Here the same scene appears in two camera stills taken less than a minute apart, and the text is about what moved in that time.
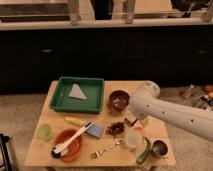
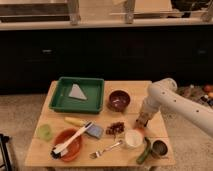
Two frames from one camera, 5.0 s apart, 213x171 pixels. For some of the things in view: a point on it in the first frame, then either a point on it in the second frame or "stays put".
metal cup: [159, 148] stays put
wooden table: [114, 137] stays put
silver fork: [97, 154] stays put
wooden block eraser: [131, 124] → [140, 122]
